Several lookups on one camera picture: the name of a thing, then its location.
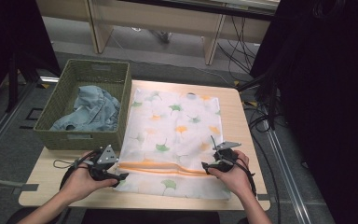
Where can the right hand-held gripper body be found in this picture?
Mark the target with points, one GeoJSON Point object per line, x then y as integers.
{"type": "Point", "coordinates": [227, 160]}

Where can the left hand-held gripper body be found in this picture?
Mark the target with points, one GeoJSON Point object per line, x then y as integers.
{"type": "Point", "coordinates": [101, 158]}

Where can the green woven basket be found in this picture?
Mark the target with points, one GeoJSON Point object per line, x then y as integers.
{"type": "Point", "coordinates": [74, 138]}

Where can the light blue denim garment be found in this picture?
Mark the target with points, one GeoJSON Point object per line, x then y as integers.
{"type": "Point", "coordinates": [93, 112]}

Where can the white leaf-print mesh laundry bag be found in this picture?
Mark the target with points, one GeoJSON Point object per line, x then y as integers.
{"type": "Point", "coordinates": [171, 124]}

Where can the person's right hand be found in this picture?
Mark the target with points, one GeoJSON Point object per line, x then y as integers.
{"type": "Point", "coordinates": [237, 179]}

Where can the person's left hand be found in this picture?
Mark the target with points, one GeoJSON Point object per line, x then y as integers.
{"type": "Point", "coordinates": [80, 182]}

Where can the person's dark clothing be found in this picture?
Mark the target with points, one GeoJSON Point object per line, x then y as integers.
{"type": "Point", "coordinates": [150, 217]}

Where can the black metal stand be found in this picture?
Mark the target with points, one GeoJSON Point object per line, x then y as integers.
{"type": "Point", "coordinates": [12, 81]}
{"type": "Point", "coordinates": [272, 102]}

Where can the dark curtain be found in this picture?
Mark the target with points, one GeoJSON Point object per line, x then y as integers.
{"type": "Point", "coordinates": [9, 37]}
{"type": "Point", "coordinates": [329, 109]}

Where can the dark bundle under desk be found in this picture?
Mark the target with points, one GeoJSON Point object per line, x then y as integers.
{"type": "Point", "coordinates": [163, 36]}

